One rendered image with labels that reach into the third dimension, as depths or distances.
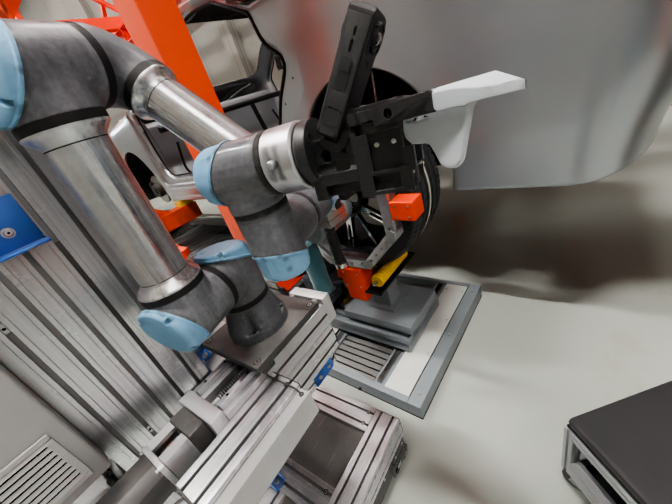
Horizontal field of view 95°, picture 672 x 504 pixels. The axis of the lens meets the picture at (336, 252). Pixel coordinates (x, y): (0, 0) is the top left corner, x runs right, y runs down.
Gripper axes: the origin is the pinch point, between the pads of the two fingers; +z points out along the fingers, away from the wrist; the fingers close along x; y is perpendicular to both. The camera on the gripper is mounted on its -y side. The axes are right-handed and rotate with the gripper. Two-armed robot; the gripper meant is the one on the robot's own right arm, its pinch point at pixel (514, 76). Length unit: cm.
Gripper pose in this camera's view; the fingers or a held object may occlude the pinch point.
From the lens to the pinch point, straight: 32.5
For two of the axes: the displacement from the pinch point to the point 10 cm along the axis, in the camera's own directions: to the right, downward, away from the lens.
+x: -3.6, 4.2, -8.3
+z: 9.0, -0.7, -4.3
